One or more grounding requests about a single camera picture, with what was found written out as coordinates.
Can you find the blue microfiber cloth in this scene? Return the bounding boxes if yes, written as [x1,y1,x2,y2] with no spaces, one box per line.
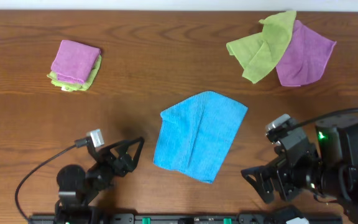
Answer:
[154,91,248,184]

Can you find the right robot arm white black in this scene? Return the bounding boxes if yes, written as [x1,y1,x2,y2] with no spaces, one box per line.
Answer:
[241,114,358,223]

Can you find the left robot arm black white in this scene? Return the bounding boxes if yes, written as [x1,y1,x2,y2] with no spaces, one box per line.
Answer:
[53,136,144,224]

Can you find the folded green cloth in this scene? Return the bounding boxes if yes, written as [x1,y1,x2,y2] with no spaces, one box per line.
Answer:
[47,55,102,92]

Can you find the folded purple cloth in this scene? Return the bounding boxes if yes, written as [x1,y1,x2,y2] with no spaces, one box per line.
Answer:
[51,40,101,84]

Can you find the loose purple microfiber cloth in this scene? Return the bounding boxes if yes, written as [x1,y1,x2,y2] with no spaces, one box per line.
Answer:
[276,20,336,86]

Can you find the loose green microfiber cloth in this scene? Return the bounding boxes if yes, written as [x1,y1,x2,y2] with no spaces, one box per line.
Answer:
[226,11,297,84]

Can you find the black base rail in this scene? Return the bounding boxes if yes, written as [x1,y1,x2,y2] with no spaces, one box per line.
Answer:
[30,213,343,224]

